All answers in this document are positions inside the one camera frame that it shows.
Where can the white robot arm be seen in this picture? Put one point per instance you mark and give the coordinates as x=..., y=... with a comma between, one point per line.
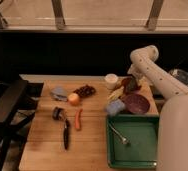
x=172, y=149

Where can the blue sponge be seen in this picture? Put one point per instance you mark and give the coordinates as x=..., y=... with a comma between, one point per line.
x=114, y=107

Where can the white cup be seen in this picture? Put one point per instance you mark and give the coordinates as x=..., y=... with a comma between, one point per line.
x=111, y=81

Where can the blue grey cloth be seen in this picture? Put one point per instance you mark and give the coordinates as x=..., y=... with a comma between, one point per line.
x=58, y=93

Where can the orange apple toy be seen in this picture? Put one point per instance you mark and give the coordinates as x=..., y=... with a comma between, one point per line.
x=74, y=99

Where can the metal spoon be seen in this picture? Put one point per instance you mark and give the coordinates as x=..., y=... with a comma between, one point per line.
x=123, y=139

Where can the dark red bowl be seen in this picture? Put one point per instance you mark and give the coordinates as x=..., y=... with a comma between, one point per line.
x=130, y=84

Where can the green plastic tray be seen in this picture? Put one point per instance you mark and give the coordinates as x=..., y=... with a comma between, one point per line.
x=142, y=132

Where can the black chair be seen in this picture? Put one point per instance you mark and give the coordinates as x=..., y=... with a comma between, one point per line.
x=19, y=95

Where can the orange carrot toy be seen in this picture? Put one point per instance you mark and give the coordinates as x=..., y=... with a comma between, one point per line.
x=77, y=120

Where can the corn cob toy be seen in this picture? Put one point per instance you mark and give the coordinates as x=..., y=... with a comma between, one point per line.
x=116, y=94

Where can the bunch of dark grapes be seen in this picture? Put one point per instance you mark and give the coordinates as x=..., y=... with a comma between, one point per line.
x=85, y=91

